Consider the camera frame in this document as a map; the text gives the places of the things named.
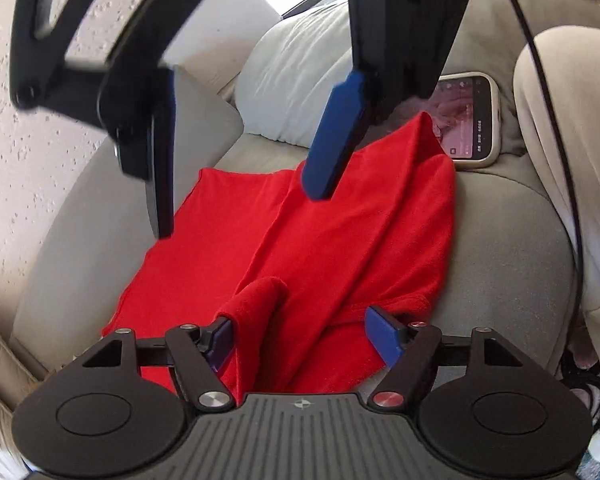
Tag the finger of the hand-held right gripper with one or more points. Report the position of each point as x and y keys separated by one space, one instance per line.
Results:
x=162 y=160
x=335 y=135

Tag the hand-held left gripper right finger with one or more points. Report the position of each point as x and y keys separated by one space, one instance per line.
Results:
x=382 y=340

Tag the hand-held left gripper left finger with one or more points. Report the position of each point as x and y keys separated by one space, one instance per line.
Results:
x=222 y=342

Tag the red long-sleeved shirt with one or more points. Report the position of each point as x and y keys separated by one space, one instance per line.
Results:
x=330 y=240

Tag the light grey throw pillow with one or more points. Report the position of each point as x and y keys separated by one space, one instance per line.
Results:
x=285 y=75

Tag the smartphone in beige case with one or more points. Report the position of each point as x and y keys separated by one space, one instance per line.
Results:
x=472 y=120

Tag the grey fabric sofa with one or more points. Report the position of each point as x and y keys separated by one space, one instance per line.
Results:
x=500 y=240

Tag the person's right leg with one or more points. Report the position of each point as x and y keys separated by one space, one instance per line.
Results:
x=592 y=110

